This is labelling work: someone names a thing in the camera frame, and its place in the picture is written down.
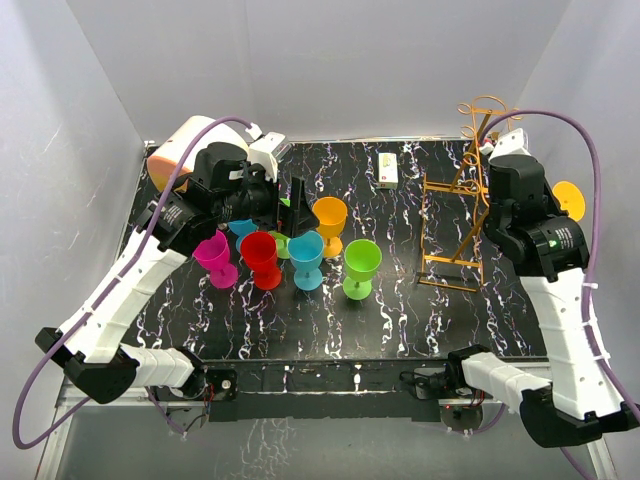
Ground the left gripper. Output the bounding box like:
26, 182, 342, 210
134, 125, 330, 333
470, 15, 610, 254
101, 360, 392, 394
215, 162, 319, 238

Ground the yellow wine glass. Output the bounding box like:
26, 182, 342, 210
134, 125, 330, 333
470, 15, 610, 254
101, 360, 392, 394
312, 196, 348, 258
552, 180, 586, 222

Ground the pale green wine glass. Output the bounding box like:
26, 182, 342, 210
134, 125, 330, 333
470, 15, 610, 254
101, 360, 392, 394
269, 230, 290, 259

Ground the light blue wine glass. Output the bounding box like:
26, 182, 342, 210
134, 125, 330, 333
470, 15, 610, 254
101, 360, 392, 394
287, 231, 324, 291

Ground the red wine glass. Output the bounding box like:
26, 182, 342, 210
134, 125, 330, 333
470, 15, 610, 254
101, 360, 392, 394
240, 231, 282, 291

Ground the dark blue wine glass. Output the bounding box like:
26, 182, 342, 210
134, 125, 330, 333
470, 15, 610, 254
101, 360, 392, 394
228, 219, 258, 251

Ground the magenta wine glass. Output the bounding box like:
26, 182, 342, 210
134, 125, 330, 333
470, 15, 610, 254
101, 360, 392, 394
193, 231, 239, 289

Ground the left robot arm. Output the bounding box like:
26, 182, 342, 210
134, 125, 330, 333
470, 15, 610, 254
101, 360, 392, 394
35, 137, 319, 404

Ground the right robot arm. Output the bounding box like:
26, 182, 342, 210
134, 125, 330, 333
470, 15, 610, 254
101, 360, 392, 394
444, 154, 639, 448

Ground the small white box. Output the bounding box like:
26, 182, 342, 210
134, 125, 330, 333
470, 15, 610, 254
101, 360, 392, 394
377, 152, 398, 189

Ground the white cylindrical drum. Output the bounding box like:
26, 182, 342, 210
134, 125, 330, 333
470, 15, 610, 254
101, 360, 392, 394
147, 115, 248, 192

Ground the black front base bar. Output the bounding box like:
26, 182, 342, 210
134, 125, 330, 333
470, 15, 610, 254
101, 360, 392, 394
204, 358, 445, 422

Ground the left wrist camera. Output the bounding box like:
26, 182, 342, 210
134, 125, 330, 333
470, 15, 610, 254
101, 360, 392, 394
248, 132, 291, 182

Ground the gold wire glass rack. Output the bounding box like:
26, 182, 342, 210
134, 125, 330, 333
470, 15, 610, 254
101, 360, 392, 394
416, 94, 513, 293

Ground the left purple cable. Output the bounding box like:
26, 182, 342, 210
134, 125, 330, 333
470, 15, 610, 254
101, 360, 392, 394
10, 115, 261, 450

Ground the purple cable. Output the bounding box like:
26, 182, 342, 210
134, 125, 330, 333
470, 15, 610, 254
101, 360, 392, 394
469, 109, 640, 480
10, 115, 261, 450

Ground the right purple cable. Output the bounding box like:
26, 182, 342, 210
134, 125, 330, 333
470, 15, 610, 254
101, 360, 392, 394
469, 109, 640, 480

